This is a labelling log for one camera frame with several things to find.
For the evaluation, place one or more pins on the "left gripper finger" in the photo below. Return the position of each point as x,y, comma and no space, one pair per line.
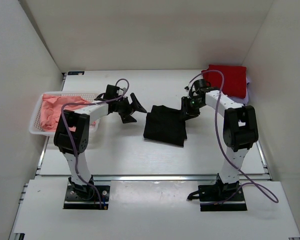
128,119
135,104

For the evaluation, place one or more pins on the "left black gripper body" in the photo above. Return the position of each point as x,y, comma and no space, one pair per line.
123,107

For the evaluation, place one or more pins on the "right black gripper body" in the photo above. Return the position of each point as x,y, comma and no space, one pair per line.
191,106

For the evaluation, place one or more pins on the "black t shirt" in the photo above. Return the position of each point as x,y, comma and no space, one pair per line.
165,125

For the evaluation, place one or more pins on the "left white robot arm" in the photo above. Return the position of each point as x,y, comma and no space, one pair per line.
73,130

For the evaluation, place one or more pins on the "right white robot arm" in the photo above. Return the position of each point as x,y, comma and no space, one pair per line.
240,130

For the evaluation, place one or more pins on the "red folded t shirt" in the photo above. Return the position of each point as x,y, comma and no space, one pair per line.
235,82

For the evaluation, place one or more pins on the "small dark label sticker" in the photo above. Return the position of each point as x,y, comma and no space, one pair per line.
76,73

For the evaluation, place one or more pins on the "lavender folded t shirt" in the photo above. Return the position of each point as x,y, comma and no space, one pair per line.
244,100

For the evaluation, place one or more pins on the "pink t shirt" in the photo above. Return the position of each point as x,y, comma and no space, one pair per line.
51,109

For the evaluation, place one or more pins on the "white plastic basket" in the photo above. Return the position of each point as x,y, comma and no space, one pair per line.
34,126

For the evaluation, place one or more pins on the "white front board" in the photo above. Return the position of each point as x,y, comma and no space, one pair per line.
148,210

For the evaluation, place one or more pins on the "aluminium rail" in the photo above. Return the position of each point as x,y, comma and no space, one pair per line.
157,178

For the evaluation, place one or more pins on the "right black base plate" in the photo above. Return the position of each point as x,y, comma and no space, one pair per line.
220,197

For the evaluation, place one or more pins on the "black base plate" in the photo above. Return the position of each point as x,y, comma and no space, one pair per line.
220,197
85,197

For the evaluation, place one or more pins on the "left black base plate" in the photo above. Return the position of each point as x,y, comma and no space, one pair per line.
85,197

